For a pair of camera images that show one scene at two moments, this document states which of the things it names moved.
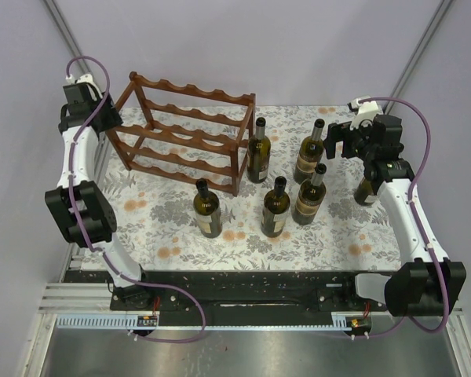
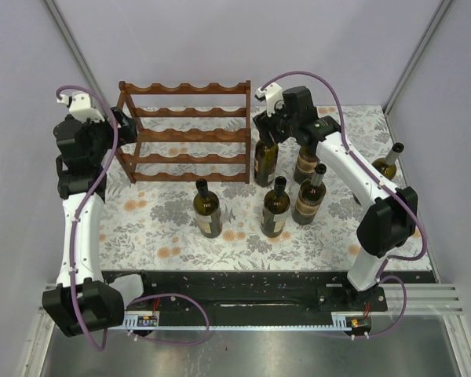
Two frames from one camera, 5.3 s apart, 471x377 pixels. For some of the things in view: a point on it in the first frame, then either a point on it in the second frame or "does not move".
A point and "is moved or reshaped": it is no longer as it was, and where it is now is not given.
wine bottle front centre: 275,210 does not move
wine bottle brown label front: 311,195 does not move
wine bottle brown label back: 310,154 does not move
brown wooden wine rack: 184,131 is moved or reshaped
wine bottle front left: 206,206 does not move
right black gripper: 335,133 → 264,123
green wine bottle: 259,154 is moved or reshaped
